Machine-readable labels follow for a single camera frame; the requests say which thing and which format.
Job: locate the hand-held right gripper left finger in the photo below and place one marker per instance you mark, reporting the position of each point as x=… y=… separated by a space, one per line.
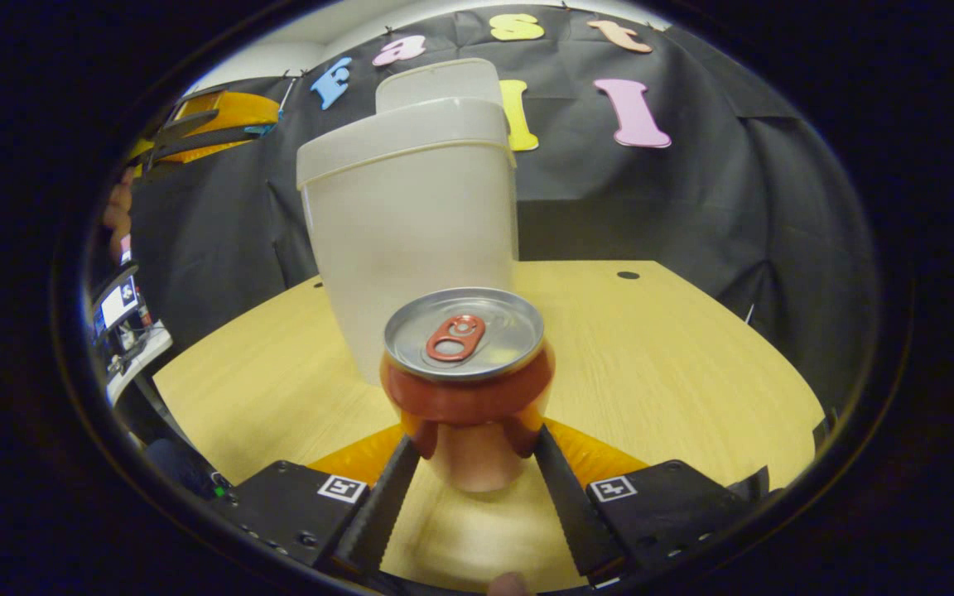
x=378 y=513

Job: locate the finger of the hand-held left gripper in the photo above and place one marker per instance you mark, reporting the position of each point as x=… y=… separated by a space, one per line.
x=237 y=108
x=212 y=142

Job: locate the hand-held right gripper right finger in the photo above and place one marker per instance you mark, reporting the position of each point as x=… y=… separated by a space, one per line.
x=568 y=513

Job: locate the blue paper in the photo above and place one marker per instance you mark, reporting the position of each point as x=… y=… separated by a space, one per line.
x=260 y=130

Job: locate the red pop can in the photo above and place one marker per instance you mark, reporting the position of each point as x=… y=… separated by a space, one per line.
x=469 y=397

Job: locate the white desktop garbage bin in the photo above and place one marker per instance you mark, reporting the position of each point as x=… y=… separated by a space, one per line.
x=411 y=223

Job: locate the wooden desktop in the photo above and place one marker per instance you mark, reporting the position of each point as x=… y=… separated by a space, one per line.
x=659 y=372

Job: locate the computer monitor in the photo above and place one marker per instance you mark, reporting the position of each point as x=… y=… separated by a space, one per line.
x=118 y=305

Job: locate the white side desk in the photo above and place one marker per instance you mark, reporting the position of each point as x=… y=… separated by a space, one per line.
x=142 y=364

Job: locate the black backdrop cloth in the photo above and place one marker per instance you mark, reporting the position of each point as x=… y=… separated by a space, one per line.
x=734 y=207

